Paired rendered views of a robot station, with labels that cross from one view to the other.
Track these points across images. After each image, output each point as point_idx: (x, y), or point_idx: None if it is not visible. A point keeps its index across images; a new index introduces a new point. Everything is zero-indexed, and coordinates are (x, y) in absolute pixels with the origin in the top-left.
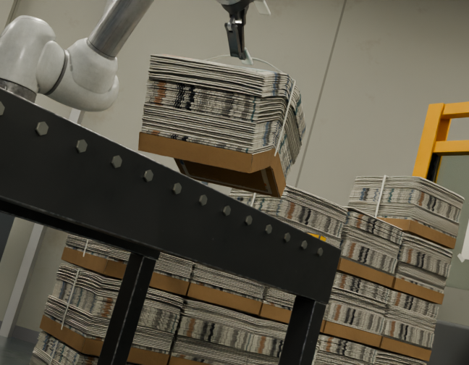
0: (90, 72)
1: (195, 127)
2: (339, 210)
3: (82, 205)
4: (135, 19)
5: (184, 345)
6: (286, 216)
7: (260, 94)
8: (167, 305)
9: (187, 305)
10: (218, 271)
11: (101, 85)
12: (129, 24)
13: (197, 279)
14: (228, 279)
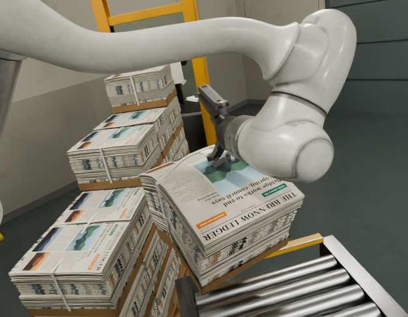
0: None
1: (247, 252)
2: (152, 129)
3: None
4: (0, 145)
5: (153, 277)
6: (143, 162)
7: (300, 207)
8: (141, 277)
9: (145, 263)
10: (143, 230)
11: None
12: None
13: (141, 246)
14: (147, 226)
